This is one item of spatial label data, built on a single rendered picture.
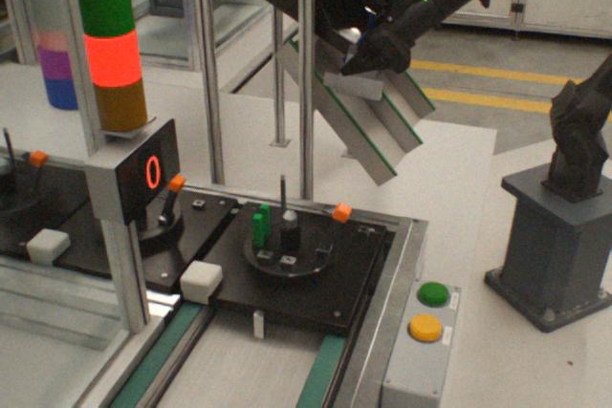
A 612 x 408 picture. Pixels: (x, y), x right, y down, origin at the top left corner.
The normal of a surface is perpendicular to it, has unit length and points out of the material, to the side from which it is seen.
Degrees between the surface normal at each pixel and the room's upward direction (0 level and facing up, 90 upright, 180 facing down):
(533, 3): 90
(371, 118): 45
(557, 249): 90
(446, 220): 0
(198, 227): 0
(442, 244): 0
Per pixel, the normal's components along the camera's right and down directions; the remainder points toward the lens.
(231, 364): 0.00, -0.85
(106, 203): -0.31, 0.50
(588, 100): 0.02, 0.08
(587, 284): 0.46, 0.46
